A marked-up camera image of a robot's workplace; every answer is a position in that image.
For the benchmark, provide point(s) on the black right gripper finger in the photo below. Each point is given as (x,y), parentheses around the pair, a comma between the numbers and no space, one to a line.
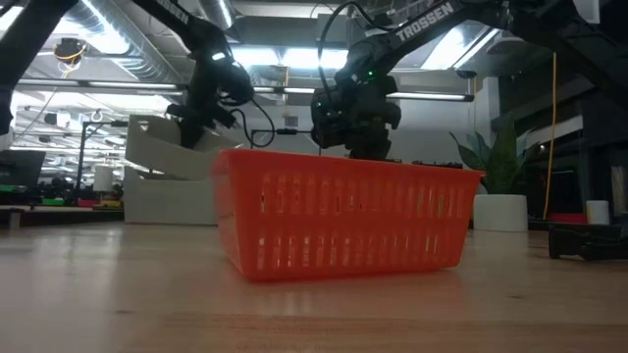
(370,149)

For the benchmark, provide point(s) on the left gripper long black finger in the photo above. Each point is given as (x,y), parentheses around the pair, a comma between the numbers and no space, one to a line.
(193,137)

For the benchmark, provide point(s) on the white planter with plant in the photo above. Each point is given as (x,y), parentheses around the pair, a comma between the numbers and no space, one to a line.
(162,147)

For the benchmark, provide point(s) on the orange plastic basket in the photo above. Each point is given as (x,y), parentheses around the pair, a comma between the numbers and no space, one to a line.
(343,216)

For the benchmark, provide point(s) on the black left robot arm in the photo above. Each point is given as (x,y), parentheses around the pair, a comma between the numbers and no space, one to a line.
(24,54)

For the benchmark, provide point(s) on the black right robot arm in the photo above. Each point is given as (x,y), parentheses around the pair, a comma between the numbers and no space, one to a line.
(427,19)

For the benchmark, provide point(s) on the long ceiling light bar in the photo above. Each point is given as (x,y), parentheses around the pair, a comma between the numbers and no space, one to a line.
(427,96)

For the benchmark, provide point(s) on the white cylinder lamp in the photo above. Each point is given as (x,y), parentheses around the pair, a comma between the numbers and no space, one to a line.
(103,178)

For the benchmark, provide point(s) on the black pole stand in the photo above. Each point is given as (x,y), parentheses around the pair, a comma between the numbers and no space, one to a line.
(81,157)

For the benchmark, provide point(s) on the green leafy plant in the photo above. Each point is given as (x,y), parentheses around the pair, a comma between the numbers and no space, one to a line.
(498,162)

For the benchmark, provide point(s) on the white plant pot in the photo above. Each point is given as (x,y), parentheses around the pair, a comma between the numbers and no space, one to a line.
(500,213)

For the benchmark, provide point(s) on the dark monitor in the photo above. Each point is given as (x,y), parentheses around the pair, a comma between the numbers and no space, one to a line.
(22,166)

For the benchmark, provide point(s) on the red flat box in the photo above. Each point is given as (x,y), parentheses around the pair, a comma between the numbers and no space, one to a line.
(566,217)

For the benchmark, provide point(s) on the dark shelving unit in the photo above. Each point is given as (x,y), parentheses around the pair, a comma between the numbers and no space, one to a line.
(598,147)

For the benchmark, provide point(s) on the small white cylinder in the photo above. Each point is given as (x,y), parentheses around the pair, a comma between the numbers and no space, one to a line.
(597,212)

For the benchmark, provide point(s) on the black low device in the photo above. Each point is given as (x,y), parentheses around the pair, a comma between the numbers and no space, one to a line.
(589,240)

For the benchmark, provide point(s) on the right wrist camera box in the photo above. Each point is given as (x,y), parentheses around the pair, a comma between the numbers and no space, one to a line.
(328,122)

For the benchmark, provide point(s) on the round silver air duct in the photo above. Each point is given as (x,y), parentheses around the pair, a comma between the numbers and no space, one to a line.
(216,10)

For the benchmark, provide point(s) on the grey wall vent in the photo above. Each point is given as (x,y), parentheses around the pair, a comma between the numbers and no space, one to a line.
(291,121)

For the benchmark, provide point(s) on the black frame stand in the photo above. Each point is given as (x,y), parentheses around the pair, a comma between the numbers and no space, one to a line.
(287,131)

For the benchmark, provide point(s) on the black ceiling camera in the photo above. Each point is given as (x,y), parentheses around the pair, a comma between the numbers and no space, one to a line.
(466,74)

